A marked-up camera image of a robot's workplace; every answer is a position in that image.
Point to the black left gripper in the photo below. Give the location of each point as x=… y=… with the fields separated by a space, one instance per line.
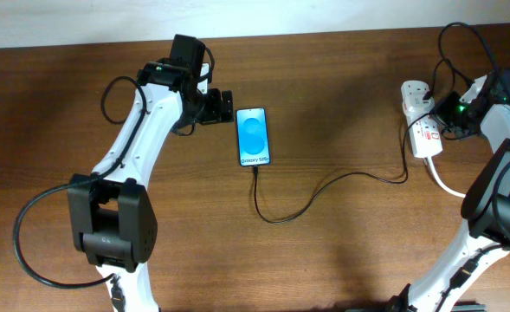
x=216 y=111

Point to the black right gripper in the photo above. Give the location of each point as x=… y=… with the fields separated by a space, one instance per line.
x=440 y=112

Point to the blue screen smartphone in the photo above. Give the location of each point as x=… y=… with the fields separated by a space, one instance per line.
x=252 y=137

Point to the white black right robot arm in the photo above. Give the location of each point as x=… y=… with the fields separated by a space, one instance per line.
x=484 y=235

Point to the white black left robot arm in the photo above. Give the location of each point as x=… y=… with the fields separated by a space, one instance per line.
x=113 y=222

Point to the white USB charger adapter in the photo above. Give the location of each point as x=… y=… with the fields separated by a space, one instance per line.
x=415 y=104

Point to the white power strip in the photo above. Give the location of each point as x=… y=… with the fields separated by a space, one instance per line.
x=425 y=137

